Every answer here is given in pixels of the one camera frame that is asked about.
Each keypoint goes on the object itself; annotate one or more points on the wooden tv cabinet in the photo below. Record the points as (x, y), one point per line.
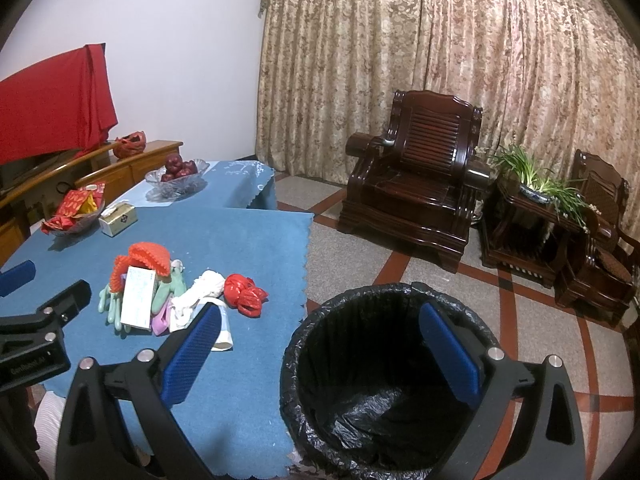
(44, 191)

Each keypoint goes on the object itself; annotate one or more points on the red cloth cover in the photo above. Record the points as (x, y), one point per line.
(59, 104)

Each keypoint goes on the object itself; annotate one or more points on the tissue box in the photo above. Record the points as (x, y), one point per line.
(117, 217)

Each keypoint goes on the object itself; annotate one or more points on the potted green plant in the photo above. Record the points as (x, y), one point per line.
(539, 182)

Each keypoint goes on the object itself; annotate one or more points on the orange foam fruit net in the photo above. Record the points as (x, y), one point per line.
(151, 256)

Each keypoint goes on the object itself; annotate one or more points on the green rubber glove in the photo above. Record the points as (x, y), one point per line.
(111, 303)
(172, 286)

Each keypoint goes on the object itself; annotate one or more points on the red snack bags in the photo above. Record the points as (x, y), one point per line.
(82, 200)

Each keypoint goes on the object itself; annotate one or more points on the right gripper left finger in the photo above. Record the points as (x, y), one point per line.
(94, 442)

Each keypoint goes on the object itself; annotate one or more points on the red apples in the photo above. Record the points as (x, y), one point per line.
(176, 168)

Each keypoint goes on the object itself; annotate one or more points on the blue table cloth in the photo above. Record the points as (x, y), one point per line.
(254, 262)

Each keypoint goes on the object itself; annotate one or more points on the white tissue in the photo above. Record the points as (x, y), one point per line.
(208, 284)

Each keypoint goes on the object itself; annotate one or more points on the patterned beige curtain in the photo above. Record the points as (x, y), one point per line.
(555, 76)

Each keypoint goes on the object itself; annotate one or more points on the black lined trash bin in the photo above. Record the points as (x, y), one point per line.
(363, 397)

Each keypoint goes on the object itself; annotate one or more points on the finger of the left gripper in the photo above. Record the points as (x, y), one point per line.
(16, 277)
(52, 316)

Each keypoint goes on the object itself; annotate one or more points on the dark wooden side table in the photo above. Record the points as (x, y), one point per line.
(524, 236)

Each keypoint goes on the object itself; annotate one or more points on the glass fruit bowl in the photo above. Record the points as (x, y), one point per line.
(176, 187)

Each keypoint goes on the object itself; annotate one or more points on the dark wooden armchair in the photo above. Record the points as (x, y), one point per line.
(597, 276)
(420, 181)

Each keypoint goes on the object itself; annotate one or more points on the white paper box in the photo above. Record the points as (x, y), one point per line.
(137, 298)

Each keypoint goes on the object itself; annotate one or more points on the glass snack dish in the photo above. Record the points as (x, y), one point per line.
(61, 226)

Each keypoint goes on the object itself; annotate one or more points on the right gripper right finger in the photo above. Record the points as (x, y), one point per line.
(547, 440)

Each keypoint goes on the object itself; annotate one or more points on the light blue plastic cloth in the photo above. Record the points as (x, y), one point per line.
(226, 184)

